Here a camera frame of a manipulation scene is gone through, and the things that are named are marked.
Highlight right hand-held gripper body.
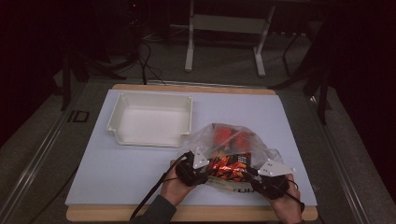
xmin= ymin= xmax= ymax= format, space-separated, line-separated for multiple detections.
xmin=250 ymin=158 xmax=297 ymax=201

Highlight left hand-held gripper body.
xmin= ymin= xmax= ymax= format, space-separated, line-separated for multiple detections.
xmin=175 ymin=147 xmax=211 ymax=188

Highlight red orange chip bag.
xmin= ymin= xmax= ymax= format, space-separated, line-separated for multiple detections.
xmin=206 ymin=123 xmax=260 ymax=184

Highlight clear plastic bag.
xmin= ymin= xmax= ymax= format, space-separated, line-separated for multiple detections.
xmin=179 ymin=122 xmax=286 ymax=196

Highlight white plastic tray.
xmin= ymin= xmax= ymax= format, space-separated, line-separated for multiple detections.
xmin=106 ymin=91 xmax=194 ymax=148

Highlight person's left hand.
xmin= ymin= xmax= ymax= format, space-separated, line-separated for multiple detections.
xmin=160 ymin=160 xmax=196 ymax=207

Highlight person's right hand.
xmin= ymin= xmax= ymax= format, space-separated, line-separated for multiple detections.
xmin=268 ymin=173 xmax=304 ymax=224

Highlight white table mat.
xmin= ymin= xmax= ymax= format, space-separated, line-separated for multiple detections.
xmin=64 ymin=89 xmax=318 ymax=207

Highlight dark metal stand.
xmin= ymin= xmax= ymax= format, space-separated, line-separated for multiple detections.
xmin=268 ymin=29 xmax=334 ymax=126
xmin=59 ymin=46 xmax=127 ymax=112

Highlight white metal stand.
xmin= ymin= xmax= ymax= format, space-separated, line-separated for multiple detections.
xmin=184 ymin=0 xmax=276 ymax=78

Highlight right hand-held gripper black cable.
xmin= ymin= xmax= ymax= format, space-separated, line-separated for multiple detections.
xmin=284 ymin=177 xmax=306 ymax=214

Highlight hand-held gripper black cable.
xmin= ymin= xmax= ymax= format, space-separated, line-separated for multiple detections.
xmin=129 ymin=151 xmax=191 ymax=221
xmin=284 ymin=177 xmax=306 ymax=214

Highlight left hand-held gripper black cable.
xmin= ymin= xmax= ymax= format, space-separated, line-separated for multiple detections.
xmin=129 ymin=151 xmax=191 ymax=221

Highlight metal frame rail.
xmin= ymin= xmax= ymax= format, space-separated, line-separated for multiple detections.
xmin=306 ymin=91 xmax=373 ymax=224
xmin=0 ymin=78 xmax=92 ymax=224

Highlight black floor cables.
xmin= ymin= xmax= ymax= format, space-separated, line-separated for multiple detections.
xmin=134 ymin=36 xmax=167 ymax=86

